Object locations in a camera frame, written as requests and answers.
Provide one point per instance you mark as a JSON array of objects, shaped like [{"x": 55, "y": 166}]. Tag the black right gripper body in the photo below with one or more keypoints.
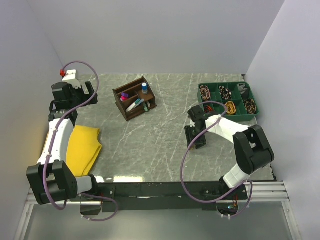
[{"x": 197, "y": 132}]

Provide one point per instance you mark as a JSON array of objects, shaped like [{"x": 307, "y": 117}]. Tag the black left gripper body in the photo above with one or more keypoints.
[{"x": 72, "y": 100}]

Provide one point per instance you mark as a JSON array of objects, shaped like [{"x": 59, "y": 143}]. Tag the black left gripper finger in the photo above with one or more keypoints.
[
  {"x": 80, "y": 96},
  {"x": 92, "y": 94}
]

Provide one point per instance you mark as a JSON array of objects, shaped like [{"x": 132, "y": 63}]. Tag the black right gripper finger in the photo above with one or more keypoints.
[
  {"x": 189, "y": 134},
  {"x": 200, "y": 142}
]

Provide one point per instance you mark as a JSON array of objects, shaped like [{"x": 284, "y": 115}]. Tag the dark purple highlighter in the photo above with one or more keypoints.
[{"x": 123, "y": 94}]

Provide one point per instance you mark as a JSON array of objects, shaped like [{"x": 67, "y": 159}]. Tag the blue capped small bottle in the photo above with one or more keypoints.
[{"x": 144, "y": 88}]

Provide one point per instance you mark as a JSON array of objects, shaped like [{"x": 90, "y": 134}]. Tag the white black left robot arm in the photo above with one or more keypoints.
[{"x": 51, "y": 180}]

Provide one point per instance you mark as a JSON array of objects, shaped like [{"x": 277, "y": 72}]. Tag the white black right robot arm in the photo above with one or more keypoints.
[{"x": 252, "y": 148}]

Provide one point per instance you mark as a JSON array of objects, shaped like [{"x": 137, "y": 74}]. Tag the red black rolled band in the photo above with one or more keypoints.
[{"x": 208, "y": 109}]

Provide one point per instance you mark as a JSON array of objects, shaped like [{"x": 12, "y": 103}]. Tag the pink black rolled band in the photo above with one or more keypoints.
[{"x": 205, "y": 93}]

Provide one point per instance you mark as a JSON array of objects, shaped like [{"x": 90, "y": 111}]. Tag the yellow rolled band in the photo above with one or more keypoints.
[{"x": 231, "y": 108}]

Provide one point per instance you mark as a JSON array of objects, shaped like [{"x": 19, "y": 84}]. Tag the black white rolled band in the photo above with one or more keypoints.
[{"x": 225, "y": 93}]

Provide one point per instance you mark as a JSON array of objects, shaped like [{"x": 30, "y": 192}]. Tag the green compartment tray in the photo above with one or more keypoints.
[{"x": 237, "y": 97}]

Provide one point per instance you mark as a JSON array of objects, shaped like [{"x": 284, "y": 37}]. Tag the brown wooden desk organizer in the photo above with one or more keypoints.
[{"x": 134, "y": 98}]

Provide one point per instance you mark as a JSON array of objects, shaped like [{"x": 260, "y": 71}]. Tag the yellow folded cloth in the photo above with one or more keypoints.
[{"x": 77, "y": 146}]

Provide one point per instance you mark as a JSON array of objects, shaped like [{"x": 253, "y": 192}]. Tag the grey crumpled item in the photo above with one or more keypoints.
[{"x": 243, "y": 90}]

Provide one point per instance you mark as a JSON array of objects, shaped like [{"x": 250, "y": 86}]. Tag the brown black rolled band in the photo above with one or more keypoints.
[{"x": 250, "y": 106}]

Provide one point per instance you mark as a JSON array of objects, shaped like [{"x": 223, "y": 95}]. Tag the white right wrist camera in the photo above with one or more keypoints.
[{"x": 192, "y": 123}]

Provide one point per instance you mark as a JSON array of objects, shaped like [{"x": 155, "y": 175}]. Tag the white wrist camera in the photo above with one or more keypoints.
[
  {"x": 192, "y": 123},
  {"x": 70, "y": 77}
]

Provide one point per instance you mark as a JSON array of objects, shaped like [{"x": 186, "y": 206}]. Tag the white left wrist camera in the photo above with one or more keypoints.
[{"x": 70, "y": 77}]

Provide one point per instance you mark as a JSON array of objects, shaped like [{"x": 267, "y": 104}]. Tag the black base frame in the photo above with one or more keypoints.
[{"x": 138, "y": 196}]

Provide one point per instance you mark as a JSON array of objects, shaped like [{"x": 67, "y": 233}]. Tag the aluminium rail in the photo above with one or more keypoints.
[{"x": 262, "y": 192}]

